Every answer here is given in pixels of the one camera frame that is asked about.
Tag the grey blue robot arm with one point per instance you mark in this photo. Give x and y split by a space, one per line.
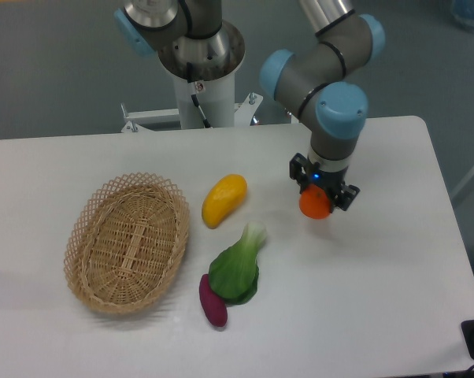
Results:
313 87

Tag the yellow mango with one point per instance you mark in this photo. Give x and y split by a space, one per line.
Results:
223 198

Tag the purple sweet potato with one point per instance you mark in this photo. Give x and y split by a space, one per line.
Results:
213 306

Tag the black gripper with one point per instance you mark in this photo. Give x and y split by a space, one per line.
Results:
326 174

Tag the blue object top right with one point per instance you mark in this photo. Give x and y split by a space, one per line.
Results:
463 13

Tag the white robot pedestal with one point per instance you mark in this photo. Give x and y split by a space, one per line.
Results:
202 58

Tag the orange fruit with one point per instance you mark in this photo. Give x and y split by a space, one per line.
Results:
314 203

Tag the green bok choy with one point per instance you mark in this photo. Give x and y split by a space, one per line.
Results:
234 273

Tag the oval wicker basket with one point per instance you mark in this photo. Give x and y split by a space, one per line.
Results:
128 243

